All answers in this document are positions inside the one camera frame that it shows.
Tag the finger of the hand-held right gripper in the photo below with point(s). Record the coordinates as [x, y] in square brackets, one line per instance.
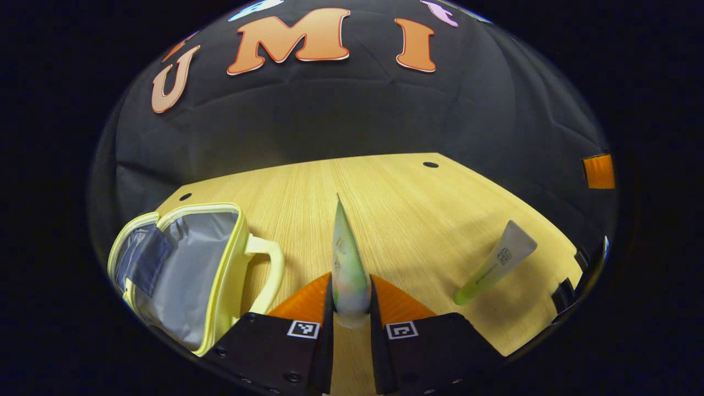
[599, 171]

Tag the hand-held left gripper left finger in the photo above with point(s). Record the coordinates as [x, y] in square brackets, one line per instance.
[327, 352]

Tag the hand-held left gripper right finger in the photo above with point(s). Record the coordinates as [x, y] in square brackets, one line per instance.
[377, 352]

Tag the blue green squeeze tube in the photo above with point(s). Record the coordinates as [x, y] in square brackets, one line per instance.
[349, 275]

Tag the white squeeze tube green cap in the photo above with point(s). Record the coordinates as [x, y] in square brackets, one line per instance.
[500, 258]

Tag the cream yellow suitcase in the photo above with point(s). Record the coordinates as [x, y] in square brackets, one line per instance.
[187, 275]

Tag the black backdrop cloth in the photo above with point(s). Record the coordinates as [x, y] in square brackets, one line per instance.
[330, 115]

